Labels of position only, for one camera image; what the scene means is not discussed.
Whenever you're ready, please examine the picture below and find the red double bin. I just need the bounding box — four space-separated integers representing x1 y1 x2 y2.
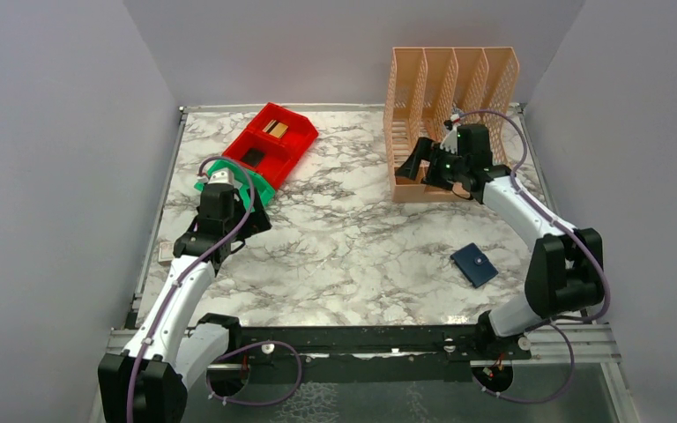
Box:
223 102 318 190

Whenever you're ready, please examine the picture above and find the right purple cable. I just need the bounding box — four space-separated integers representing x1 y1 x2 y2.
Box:
455 109 613 405

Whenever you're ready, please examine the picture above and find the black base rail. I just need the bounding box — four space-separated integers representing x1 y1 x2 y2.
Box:
198 313 532 396

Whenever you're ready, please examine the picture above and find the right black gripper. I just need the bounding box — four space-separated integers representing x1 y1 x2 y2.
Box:
396 137 468 191

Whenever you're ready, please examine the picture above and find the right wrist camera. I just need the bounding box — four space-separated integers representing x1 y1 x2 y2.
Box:
440 114 462 154

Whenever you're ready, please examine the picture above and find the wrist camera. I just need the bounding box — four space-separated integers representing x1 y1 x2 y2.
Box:
205 166 238 188
440 114 462 154

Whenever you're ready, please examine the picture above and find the gold striped card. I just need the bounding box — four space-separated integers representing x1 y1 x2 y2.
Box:
263 119 288 139

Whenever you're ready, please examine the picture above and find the black card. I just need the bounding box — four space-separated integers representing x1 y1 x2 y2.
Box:
241 148 265 167

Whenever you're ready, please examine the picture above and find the peach desk file organizer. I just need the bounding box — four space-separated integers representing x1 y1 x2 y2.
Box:
383 46 521 204

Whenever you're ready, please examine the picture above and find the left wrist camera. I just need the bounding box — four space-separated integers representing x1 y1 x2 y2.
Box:
205 166 238 188

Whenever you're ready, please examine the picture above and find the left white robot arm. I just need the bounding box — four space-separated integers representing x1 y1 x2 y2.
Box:
98 182 271 422

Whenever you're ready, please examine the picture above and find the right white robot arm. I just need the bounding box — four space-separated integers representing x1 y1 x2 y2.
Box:
395 123 609 359

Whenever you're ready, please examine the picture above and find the white red small box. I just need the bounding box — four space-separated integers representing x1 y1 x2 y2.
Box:
157 241 175 265

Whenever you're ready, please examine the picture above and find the navy blue card holder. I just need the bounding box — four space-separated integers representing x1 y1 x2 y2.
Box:
450 243 498 288

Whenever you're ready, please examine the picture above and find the green plastic bin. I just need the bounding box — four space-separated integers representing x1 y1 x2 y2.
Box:
194 159 275 207

